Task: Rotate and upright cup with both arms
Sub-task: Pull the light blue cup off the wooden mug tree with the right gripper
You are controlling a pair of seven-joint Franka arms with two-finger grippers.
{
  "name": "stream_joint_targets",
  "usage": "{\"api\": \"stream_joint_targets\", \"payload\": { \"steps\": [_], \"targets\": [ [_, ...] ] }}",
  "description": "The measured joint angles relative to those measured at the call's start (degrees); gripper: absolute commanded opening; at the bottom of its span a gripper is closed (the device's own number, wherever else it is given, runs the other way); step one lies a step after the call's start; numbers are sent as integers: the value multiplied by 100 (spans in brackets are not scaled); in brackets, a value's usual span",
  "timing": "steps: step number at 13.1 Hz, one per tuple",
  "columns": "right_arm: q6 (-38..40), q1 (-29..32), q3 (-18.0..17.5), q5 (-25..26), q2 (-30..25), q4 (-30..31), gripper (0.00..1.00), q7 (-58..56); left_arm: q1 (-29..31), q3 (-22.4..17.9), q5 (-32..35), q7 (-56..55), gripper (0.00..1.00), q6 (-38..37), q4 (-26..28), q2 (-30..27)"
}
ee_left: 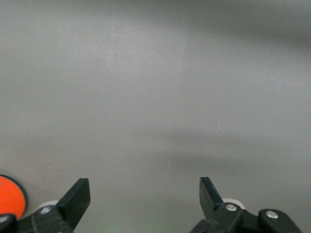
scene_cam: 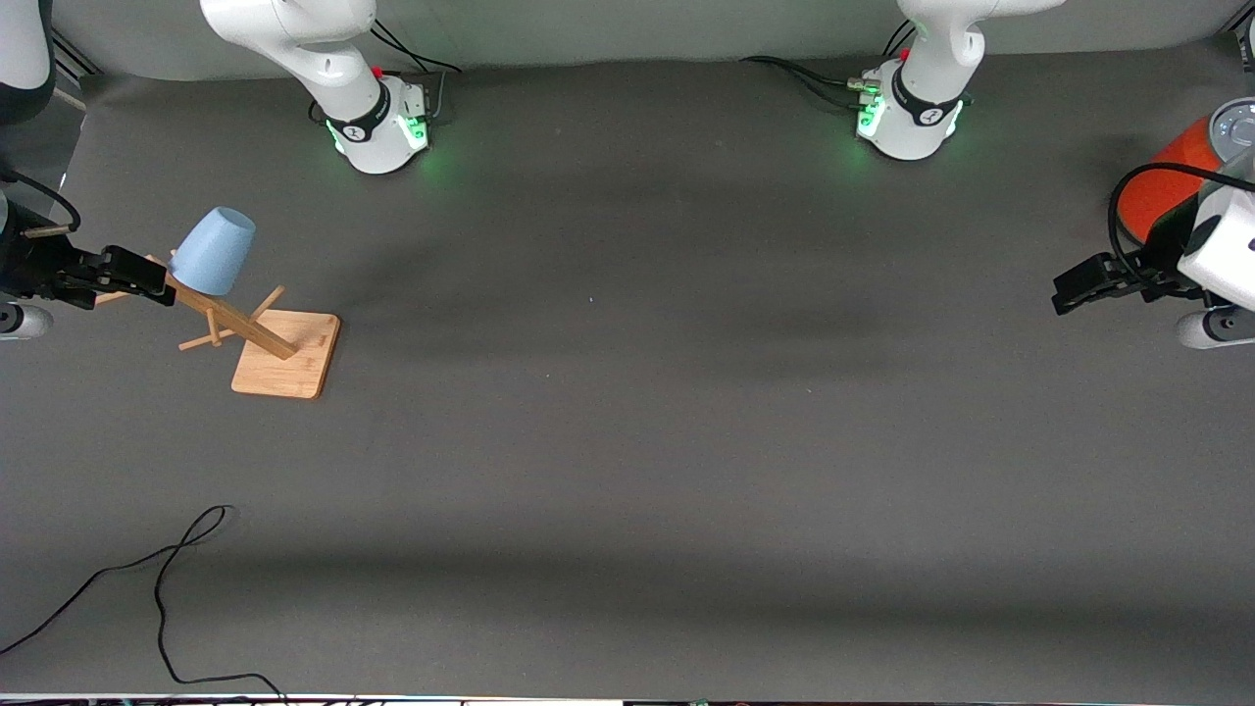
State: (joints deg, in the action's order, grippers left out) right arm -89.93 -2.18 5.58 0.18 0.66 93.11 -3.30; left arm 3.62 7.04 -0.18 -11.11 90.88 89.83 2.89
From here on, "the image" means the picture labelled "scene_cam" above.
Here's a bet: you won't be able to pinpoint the light blue plastic cup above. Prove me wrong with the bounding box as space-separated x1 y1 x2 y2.
168 206 258 298

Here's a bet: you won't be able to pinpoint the wooden cup rack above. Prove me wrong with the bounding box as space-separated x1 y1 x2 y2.
93 250 342 400

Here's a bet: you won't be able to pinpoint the orange cylindrical container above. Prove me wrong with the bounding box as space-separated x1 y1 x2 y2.
1118 96 1255 246

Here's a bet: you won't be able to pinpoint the silver aluminium frame rail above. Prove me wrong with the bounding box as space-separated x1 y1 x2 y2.
49 27 101 81

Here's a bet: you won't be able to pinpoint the thin black loose cable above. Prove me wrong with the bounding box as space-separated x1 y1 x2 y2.
0 505 287 703

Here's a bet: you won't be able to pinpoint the black left arm base cables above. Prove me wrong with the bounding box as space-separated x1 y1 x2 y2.
740 20 918 111

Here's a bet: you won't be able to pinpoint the black arm base cables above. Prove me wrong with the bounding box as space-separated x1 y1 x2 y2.
740 20 918 111
368 20 463 125

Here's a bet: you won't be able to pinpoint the black right arm base cables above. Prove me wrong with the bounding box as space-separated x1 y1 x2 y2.
368 20 463 125

